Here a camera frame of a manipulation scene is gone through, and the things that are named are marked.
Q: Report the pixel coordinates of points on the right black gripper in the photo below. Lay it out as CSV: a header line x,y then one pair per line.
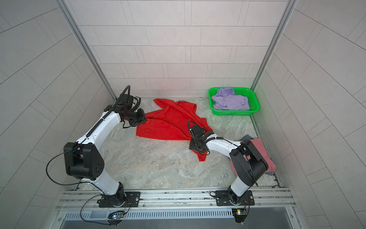
x,y
192,140

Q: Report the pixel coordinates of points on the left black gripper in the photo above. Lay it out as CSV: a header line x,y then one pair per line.
x,y
141,119

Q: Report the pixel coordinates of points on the red t-shirt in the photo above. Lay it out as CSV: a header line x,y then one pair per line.
x,y
170,123

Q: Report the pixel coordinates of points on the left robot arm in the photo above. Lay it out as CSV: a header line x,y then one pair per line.
x,y
82,158

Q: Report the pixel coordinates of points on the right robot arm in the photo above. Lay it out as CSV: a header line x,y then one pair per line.
x,y
224,146

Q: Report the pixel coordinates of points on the green plastic basket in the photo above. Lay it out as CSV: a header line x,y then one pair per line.
x,y
253,103

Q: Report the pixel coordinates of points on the purple t-shirt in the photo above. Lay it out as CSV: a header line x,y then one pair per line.
x,y
226,99

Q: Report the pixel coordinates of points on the pink folded t-shirt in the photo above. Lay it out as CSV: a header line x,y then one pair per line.
x,y
251,160

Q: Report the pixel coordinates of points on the ventilation grille strip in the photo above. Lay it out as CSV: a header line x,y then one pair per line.
x,y
98,215

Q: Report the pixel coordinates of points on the right circuit board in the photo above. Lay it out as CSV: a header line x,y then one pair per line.
x,y
240,215

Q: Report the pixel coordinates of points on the circuit board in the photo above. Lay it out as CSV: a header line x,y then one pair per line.
x,y
117,215
240,215

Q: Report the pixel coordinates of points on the left circuit board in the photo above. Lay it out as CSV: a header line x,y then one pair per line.
x,y
117,215

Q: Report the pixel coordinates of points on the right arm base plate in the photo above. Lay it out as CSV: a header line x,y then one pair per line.
x,y
226,198

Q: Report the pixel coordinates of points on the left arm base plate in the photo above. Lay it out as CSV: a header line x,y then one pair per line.
x,y
131,198

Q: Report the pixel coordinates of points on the aluminium mounting rail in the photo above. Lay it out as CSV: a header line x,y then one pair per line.
x,y
176,199

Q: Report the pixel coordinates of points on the left corner metal post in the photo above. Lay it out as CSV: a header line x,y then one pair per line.
x,y
82,42

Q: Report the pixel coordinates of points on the corner metal post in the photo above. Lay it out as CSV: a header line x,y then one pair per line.
x,y
276,37
82,42

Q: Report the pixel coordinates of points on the right corner metal post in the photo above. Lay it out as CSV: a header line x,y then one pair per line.
x,y
276,37

